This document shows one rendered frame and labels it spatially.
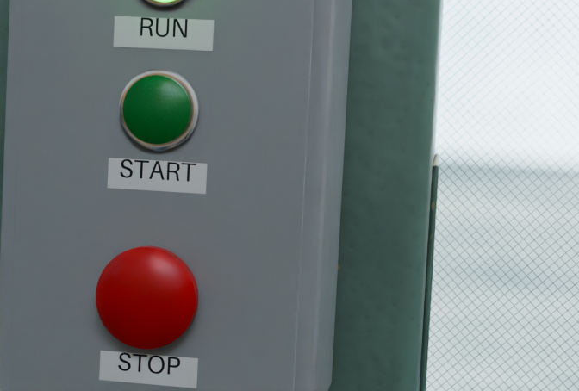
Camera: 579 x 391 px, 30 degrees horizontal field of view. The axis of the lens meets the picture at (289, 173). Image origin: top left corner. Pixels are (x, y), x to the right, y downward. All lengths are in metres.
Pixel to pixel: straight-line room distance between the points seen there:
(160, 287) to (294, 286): 0.04
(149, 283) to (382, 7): 0.13
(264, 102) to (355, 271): 0.09
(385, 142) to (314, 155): 0.06
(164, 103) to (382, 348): 0.12
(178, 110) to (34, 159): 0.05
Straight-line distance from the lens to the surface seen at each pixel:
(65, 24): 0.33
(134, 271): 0.32
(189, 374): 0.33
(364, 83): 0.37
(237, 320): 0.32
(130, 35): 0.33
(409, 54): 0.37
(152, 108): 0.32
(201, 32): 0.32
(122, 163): 0.33
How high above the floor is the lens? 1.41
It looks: 3 degrees down
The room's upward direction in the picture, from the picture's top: 3 degrees clockwise
